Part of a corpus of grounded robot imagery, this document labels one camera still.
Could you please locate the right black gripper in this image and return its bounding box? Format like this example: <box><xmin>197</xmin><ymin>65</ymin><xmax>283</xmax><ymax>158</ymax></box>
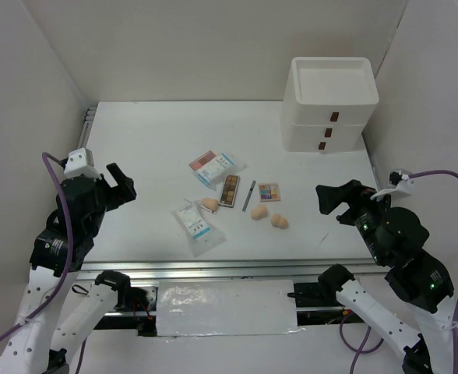
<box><xmin>314</xmin><ymin>175</ymin><xmax>395</xmax><ymax>263</ymax></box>

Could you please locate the white drawer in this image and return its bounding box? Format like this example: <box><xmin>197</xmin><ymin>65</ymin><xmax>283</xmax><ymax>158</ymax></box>
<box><xmin>281</xmin><ymin>124</ymin><xmax>365</xmax><ymax>141</ymax></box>

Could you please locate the glitter eyeshadow palette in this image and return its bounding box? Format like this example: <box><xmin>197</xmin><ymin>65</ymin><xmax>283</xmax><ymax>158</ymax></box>
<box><xmin>259</xmin><ymin>183</ymin><xmax>281</xmax><ymax>203</ymax></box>

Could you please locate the beige makeup sponge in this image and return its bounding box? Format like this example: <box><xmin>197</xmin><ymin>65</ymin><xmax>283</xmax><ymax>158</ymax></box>
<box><xmin>251</xmin><ymin>205</ymin><xmax>269</xmax><ymax>221</ymax></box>
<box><xmin>201</xmin><ymin>198</ymin><xmax>219</xmax><ymax>210</ymax></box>
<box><xmin>271</xmin><ymin>213</ymin><xmax>289</xmax><ymax>230</ymax></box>

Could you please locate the pink blush palette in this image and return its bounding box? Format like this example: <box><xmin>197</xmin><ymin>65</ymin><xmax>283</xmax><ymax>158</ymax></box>
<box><xmin>189</xmin><ymin>150</ymin><xmax>216</xmax><ymax>171</ymax></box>

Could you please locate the cotton pad packet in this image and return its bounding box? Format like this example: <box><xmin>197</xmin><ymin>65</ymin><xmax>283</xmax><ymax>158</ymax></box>
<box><xmin>195</xmin><ymin>152</ymin><xmax>247</xmax><ymax>190</ymax></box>
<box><xmin>171</xmin><ymin>201</ymin><xmax>226</xmax><ymax>257</ymax></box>

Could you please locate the brown eyeshadow palette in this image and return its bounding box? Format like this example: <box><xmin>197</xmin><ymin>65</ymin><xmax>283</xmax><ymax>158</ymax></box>
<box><xmin>219</xmin><ymin>175</ymin><xmax>240</xmax><ymax>208</ymax></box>

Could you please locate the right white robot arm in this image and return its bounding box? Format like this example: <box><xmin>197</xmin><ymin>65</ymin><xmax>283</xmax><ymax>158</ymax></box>
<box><xmin>315</xmin><ymin>175</ymin><xmax>458</xmax><ymax>373</ymax></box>

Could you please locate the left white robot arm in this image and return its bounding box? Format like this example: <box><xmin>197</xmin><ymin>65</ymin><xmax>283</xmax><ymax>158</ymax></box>
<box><xmin>0</xmin><ymin>164</ymin><xmax>150</xmax><ymax>373</ymax></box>

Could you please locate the thin white applicator stick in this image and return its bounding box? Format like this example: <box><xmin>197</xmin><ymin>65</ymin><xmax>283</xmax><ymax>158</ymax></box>
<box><xmin>183</xmin><ymin>198</ymin><xmax>217</xmax><ymax>215</ymax></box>

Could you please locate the houndstooth eyeliner pen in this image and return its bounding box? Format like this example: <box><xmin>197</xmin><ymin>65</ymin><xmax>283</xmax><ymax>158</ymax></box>
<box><xmin>242</xmin><ymin>180</ymin><xmax>256</xmax><ymax>212</ymax></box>

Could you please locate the white drawer organizer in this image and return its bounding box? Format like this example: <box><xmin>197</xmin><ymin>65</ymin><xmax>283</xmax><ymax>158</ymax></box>
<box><xmin>280</xmin><ymin>57</ymin><xmax>379</xmax><ymax>153</ymax></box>

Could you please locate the white taped cover plate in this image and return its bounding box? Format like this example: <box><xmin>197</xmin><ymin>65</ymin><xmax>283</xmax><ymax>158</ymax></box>
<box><xmin>156</xmin><ymin>280</ymin><xmax>298</xmax><ymax>337</ymax></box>

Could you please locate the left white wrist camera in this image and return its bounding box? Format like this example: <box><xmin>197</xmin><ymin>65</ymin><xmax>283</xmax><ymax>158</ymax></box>
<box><xmin>63</xmin><ymin>147</ymin><xmax>100</xmax><ymax>179</ymax></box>

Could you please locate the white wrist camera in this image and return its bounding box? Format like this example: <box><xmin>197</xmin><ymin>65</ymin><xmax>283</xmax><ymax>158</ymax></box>
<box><xmin>63</xmin><ymin>147</ymin><xmax>100</xmax><ymax>179</ymax></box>
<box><xmin>370</xmin><ymin>170</ymin><xmax>414</xmax><ymax>201</ymax></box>

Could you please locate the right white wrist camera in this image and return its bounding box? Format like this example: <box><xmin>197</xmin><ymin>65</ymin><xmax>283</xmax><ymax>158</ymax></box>
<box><xmin>370</xmin><ymin>170</ymin><xmax>414</xmax><ymax>201</ymax></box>

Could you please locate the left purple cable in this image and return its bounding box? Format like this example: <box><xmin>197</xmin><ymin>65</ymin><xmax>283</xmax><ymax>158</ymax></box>
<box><xmin>0</xmin><ymin>151</ymin><xmax>88</xmax><ymax>374</ymax></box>

